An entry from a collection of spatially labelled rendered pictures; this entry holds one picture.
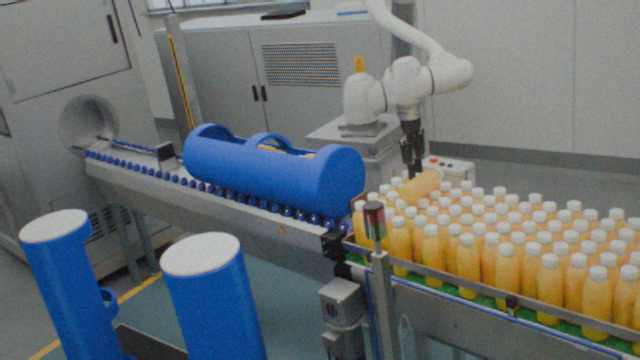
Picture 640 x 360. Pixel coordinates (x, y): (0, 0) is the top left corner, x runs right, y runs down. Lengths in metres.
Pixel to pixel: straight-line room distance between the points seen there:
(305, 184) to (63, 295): 1.15
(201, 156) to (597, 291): 1.74
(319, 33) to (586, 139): 2.17
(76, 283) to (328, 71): 2.16
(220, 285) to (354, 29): 2.22
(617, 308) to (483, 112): 3.44
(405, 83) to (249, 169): 0.78
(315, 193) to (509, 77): 2.90
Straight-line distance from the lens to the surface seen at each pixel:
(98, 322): 2.79
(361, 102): 2.73
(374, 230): 1.68
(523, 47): 4.73
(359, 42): 3.80
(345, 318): 2.05
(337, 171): 2.23
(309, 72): 4.08
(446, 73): 2.07
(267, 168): 2.35
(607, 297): 1.68
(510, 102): 4.88
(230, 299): 2.06
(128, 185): 3.46
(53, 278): 2.68
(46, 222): 2.76
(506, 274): 1.76
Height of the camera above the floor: 2.00
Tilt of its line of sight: 23 degrees down
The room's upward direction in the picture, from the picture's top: 10 degrees counter-clockwise
